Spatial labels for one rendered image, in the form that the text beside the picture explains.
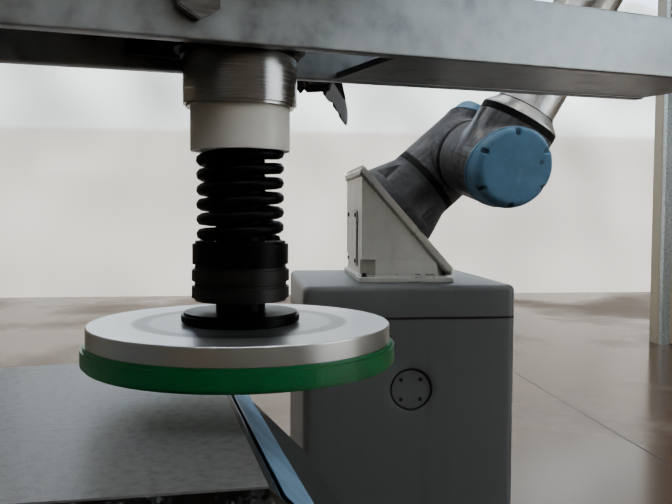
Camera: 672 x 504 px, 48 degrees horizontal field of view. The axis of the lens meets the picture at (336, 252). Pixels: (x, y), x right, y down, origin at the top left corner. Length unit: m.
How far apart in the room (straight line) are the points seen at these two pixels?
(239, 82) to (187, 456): 0.24
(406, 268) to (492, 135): 0.30
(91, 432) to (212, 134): 0.20
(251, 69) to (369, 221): 0.96
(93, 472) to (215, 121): 0.23
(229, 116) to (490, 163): 0.89
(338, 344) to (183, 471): 0.12
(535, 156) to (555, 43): 0.78
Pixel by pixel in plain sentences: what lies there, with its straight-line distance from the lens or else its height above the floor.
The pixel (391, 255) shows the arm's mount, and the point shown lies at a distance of 1.46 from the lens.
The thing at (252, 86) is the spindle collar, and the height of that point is 1.07.
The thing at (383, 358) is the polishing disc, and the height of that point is 0.89.
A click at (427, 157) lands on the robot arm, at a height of 1.09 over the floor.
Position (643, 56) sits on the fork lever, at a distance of 0.69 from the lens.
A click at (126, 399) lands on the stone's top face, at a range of 0.58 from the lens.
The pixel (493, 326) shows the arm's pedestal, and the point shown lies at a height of 0.77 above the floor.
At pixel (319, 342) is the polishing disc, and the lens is 0.46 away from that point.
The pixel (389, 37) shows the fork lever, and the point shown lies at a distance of 0.54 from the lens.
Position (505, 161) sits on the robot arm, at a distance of 1.37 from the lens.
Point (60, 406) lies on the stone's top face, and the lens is 0.57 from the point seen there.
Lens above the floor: 0.98
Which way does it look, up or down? 3 degrees down
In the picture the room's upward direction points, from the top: straight up
